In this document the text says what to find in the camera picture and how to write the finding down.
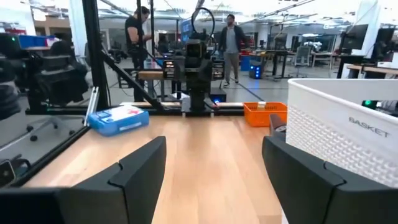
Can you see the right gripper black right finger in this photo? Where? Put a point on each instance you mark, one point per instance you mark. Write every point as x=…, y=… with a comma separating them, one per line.
x=304, y=193

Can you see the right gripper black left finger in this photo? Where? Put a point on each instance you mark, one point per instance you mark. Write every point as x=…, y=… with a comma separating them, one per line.
x=130, y=186

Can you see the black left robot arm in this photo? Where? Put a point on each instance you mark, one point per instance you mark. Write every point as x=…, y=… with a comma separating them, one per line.
x=197, y=90

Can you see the orange plastic basket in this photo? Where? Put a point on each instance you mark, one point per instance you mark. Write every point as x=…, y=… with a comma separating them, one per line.
x=261, y=119

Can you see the white plastic laundry basket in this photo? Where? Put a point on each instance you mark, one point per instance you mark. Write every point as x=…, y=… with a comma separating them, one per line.
x=342, y=109

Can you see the large blue storage bin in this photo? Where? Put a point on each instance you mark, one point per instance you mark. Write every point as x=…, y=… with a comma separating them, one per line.
x=31, y=41

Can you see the person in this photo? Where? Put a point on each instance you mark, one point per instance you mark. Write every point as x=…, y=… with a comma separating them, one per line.
x=231, y=46
x=135, y=34

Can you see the black box with blue light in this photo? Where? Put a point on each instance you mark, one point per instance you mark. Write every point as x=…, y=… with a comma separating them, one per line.
x=218, y=96

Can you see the wooden background table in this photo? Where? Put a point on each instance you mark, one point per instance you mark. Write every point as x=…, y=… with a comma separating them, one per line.
x=150, y=75

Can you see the computer with blue lights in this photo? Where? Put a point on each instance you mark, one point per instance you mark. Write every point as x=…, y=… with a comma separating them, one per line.
x=256, y=70

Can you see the blue first aid kit box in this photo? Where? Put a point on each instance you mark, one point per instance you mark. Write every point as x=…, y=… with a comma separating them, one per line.
x=118, y=121

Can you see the silver aluminium extrusion bar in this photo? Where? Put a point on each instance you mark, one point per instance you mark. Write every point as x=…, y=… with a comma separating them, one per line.
x=92, y=105

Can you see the black diagonal frame strut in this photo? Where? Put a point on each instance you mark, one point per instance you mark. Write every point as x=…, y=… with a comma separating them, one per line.
x=133, y=82

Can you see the black table edge rail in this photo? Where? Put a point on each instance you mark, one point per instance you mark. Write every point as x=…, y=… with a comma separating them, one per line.
x=46, y=158

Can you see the black upright frame post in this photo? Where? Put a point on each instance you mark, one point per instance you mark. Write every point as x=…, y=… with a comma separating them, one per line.
x=94, y=46

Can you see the black frame base bar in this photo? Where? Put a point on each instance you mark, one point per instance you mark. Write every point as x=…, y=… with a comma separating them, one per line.
x=62, y=110

